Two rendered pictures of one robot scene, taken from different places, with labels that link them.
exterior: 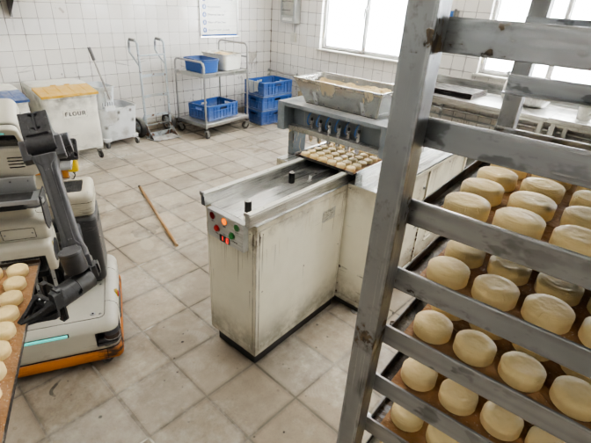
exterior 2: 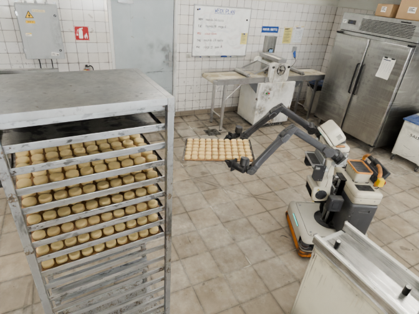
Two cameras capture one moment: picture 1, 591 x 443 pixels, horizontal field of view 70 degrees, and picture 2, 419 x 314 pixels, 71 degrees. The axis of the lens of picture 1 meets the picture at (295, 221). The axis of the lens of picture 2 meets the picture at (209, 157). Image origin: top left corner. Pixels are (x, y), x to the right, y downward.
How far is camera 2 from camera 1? 1.99 m
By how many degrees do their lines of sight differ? 92
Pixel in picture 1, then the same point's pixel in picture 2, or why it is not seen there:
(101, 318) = (307, 234)
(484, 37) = not seen: hidden behind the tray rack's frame
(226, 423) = (250, 296)
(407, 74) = not seen: hidden behind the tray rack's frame
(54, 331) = (298, 220)
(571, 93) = (149, 147)
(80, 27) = not seen: outside the picture
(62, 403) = (275, 238)
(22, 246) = (311, 181)
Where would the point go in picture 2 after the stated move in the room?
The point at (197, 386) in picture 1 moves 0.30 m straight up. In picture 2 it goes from (277, 288) to (284, 265)
